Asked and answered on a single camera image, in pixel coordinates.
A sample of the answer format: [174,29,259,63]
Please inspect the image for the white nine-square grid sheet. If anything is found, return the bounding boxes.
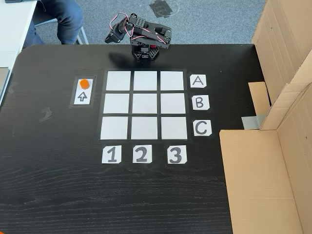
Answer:
[98,68,194,142]

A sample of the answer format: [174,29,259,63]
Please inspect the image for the grey metal chair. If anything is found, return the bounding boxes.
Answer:
[34,18,90,45]

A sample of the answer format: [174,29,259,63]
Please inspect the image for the black tape floor patch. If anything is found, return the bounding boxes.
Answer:
[148,0,175,19]

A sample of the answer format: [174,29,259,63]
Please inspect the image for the person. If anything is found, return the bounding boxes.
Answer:
[23,0,84,48]

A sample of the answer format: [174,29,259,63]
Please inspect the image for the white arrow paper sheet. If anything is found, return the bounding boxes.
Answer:
[73,78,95,106]

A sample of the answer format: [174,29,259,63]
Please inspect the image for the paper sheet letter A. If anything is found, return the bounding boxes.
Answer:
[190,75,207,88]

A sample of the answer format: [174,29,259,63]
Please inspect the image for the white side table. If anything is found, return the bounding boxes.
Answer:
[0,0,38,69]

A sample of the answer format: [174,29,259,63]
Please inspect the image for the paper sheet letter B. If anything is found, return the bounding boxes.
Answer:
[192,95,210,110]

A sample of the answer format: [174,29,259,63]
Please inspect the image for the paper sheet number 1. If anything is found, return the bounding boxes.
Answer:
[101,145,122,164]

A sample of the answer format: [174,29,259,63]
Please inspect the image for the grey flat board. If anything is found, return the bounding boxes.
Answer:
[0,67,12,107]

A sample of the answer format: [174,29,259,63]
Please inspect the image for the paper sheet number 2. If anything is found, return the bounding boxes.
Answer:
[132,144,153,163]

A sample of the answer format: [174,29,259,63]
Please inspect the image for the paper sheet letter C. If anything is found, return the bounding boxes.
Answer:
[193,120,213,137]

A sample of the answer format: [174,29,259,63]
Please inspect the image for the paper sheet number 3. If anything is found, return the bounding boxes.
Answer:
[167,145,188,164]

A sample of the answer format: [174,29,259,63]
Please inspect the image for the brown cardboard box screen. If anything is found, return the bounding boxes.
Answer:
[248,0,312,130]
[219,82,312,234]

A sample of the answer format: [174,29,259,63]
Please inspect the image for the red white servo cable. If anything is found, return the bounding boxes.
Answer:
[109,13,134,38]
[130,30,170,45]

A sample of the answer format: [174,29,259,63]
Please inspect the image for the grey duct tape strip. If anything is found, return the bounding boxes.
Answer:
[241,114,267,130]

